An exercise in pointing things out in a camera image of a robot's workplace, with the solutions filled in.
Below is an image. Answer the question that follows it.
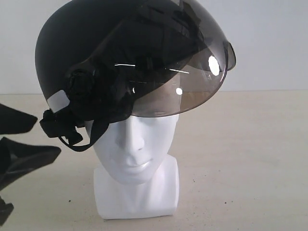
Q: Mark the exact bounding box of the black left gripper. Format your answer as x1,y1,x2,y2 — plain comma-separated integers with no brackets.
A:
0,137,61,227

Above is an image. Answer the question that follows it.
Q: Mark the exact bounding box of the white mannequin head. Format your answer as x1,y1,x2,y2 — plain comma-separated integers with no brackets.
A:
93,115,180,219

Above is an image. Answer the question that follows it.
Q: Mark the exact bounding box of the black helmet with tinted visor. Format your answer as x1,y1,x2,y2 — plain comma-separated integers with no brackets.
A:
35,0,236,152

